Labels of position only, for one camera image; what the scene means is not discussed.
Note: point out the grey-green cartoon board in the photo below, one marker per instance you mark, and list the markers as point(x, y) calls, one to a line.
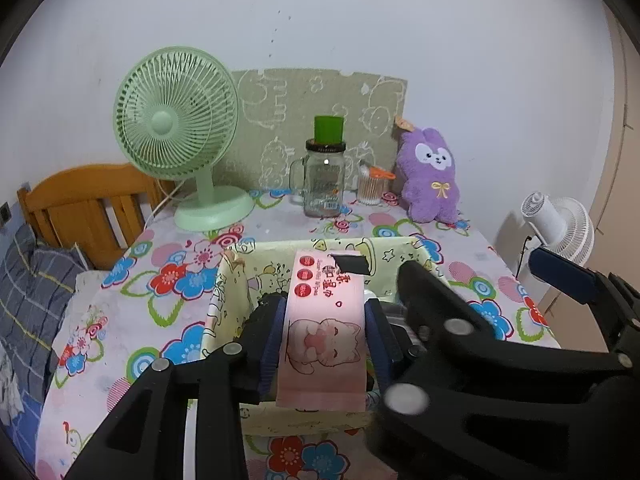
point(277, 111)

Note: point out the green desk fan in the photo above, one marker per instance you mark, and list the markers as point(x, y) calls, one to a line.
point(176, 114)

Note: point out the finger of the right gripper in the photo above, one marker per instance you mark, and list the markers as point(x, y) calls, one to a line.
point(385, 351)

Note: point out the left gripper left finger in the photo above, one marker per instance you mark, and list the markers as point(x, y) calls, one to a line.
point(143, 437)

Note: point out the wall power outlet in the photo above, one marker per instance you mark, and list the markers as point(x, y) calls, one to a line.
point(5, 214)

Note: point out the pink cat tissue pack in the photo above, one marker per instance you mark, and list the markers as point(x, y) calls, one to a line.
point(323, 355)

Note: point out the cartoon printed fabric storage box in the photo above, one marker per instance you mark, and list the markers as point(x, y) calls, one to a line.
point(248, 271)

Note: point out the floral tablecloth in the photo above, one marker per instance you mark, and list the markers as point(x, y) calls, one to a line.
point(154, 302)

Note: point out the glass mason jar mug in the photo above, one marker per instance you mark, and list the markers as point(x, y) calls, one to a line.
point(318, 179)

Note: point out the blue plaid pillow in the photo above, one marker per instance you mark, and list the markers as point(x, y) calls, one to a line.
point(37, 282)

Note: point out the purple plush bunny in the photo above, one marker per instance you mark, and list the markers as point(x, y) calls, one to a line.
point(428, 170)

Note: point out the white clip fan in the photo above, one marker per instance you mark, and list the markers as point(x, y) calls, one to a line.
point(561, 224)

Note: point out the cotton swab jar orange lid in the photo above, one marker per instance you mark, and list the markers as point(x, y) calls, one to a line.
point(372, 183)

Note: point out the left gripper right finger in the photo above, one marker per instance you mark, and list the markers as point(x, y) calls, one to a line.
point(612, 301)

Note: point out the green cup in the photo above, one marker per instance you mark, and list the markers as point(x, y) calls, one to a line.
point(328, 129)

